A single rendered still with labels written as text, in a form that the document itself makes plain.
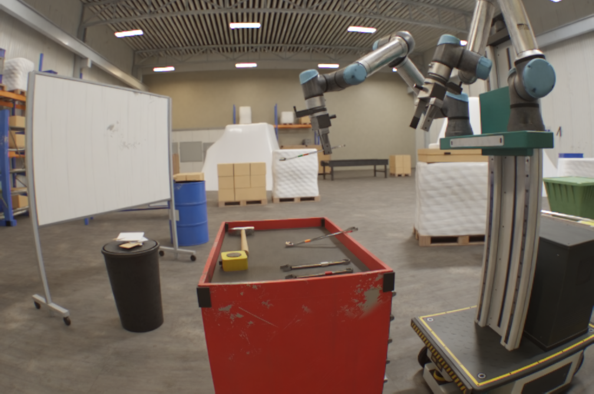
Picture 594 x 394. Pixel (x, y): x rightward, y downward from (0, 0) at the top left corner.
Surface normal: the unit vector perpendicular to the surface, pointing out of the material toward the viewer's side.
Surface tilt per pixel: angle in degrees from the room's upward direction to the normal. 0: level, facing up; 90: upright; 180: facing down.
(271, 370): 90
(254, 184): 90
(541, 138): 90
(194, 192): 90
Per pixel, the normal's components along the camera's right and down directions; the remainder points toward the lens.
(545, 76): -0.33, 0.19
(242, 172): 0.25, 0.04
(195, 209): 0.73, 0.02
